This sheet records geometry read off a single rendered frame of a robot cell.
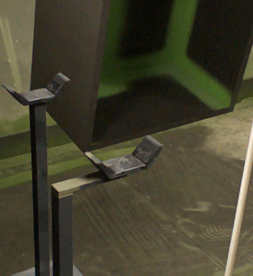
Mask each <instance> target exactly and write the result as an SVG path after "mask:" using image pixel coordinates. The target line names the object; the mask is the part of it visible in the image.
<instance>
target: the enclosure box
mask: <svg viewBox="0 0 253 276"><path fill-rule="evenodd" d="M252 45H253V0H36V2H35V11H34V34H33V48H32V54H33V56H32V65H31V80H30V91H33V90H37V89H41V88H46V86H47V85H48V84H49V83H50V82H51V80H52V79H53V78H54V77H55V75H56V74H57V73H62V74H63V75H64V76H66V77H67V78H69V79H70V80H71V81H70V83H69V84H68V86H67V88H66V89H65V91H64V92H63V94H62V96H61V98H60V99H55V100H50V101H47V102H46V112H47V113H48V114H49V115H50V116H51V117H52V119H53V120H54V121H55V122H56V123H57V124H58V125H59V126H60V127H61V129H62V130H63V131H64V132H65V134H67V135H68V137H69V138H70V139H71V140H72V141H73V142H74V144H76V146H77V147H78V148H79V149H80V151H82V152H83V153H84V152H91V151H93V150H97V149H101V148H105V147H108V146H111V145H114V144H120V143H123V142H126V141H128V140H132V139H138V138H140V137H143V136H147V135H150V134H156V133H158V132H161V131H165V130H168V129H173V128H177V127H179V126H182V125H185V124H191V123H194V122H197V121H201V120H204V119H209V118H212V117H215V116H219V115H222V114H224V113H230V112H232V111H233V109H234V107H235V103H236V99H237V97H238V94H239V88H240V86H241V82H242V80H243V76H244V72H245V70H246V67H247V61H248V58H249V55H250V52H251V49H252Z"/></svg>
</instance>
